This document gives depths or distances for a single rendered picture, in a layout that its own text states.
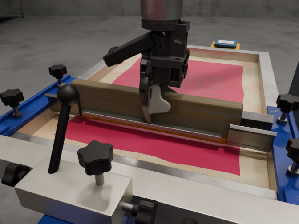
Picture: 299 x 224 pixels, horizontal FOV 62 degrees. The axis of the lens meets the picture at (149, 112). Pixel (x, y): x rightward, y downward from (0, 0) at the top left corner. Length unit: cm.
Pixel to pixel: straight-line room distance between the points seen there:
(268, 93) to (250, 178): 31
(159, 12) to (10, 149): 33
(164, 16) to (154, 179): 26
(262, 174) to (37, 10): 785
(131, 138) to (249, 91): 42
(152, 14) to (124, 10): 698
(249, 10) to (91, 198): 757
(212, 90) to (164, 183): 50
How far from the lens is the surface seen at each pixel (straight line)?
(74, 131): 62
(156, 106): 51
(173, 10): 45
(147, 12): 45
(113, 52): 51
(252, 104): 76
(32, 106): 66
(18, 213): 180
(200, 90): 79
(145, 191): 34
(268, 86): 80
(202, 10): 746
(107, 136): 58
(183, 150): 54
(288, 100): 57
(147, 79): 48
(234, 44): 126
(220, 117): 52
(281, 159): 50
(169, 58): 47
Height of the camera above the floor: 130
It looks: 31 degrees down
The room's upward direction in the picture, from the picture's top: straight up
